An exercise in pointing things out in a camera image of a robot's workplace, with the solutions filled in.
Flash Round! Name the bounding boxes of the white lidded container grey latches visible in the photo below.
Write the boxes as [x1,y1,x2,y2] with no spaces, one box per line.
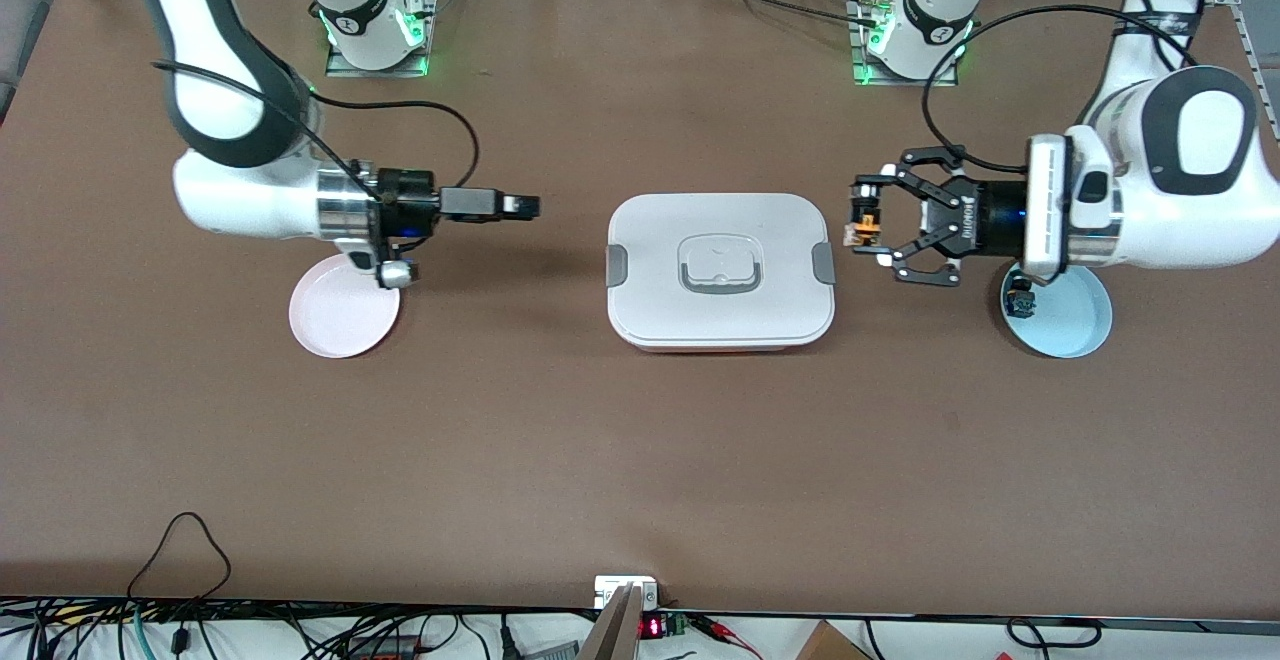
[605,192,837,354]

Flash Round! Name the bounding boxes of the grey metal bar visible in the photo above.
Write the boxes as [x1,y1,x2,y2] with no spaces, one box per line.
[575,583,643,660]

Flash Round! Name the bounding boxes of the black cable to arm base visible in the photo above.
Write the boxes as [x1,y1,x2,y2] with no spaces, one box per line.
[688,0,881,26]

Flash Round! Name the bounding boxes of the light blue round plate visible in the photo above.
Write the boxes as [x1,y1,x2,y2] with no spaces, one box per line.
[1001,265,1114,359]

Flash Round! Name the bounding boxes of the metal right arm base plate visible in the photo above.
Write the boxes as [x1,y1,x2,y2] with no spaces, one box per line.
[325,0,441,78]

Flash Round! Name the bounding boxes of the red clip leads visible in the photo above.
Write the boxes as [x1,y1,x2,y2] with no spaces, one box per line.
[690,612,761,659]

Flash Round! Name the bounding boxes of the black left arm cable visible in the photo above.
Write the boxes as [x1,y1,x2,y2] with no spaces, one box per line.
[922,0,1206,176]

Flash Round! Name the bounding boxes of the pink round plate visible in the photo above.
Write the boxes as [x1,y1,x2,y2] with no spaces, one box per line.
[288,255,402,359]

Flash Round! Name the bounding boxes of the small white box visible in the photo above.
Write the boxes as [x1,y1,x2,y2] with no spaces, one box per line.
[593,575,661,609]

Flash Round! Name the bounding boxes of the perforated metal strip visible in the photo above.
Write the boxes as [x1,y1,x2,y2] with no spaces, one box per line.
[1238,5,1280,141]

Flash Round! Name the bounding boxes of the black cable with ferrite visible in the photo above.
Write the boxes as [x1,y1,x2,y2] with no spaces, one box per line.
[165,600,196,660]

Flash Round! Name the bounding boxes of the black coiled cable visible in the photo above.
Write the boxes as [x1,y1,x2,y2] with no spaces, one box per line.
[1005,618,1103,649]

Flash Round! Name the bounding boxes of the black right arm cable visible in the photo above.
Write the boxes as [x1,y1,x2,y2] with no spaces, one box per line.
[150,60,481,206]

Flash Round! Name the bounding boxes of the thin black looped cable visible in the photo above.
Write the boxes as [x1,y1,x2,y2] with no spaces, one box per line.
[125,512,233,601]

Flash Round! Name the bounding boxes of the brown cardboard box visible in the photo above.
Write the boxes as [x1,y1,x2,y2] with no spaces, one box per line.
[795,620,873,660]

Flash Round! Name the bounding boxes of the orange and black switch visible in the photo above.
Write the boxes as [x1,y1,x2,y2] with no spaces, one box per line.
[845,198,886,246]

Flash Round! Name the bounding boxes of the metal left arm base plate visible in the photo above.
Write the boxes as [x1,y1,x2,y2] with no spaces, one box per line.
[850,0,961,88]

